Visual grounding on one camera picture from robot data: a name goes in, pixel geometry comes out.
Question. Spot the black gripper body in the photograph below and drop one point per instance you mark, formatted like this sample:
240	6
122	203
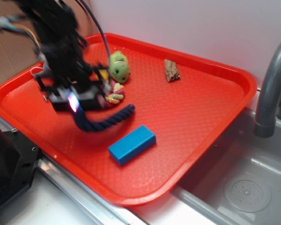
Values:
66	68

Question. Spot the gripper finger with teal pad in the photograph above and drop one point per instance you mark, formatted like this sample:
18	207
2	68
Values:
64	100
92	98

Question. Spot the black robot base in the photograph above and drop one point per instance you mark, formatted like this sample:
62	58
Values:
18	161

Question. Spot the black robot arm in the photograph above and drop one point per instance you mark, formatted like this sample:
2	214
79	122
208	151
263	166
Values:
54	22

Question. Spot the green plush fish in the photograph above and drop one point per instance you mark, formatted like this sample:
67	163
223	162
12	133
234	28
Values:
119	67

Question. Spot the cardboard box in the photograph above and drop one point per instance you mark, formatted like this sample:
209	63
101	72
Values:
17	52

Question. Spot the blue rectangular block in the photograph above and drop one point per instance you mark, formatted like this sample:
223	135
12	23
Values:
131	145

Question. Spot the brown wood piece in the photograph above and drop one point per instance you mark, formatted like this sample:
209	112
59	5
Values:
171	70

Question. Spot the red plastic tray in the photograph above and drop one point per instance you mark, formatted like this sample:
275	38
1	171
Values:
186	115

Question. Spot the grey sink basin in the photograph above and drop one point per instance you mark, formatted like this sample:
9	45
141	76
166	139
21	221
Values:
237	181

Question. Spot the grey faucet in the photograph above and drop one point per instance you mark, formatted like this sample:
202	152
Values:
269	102

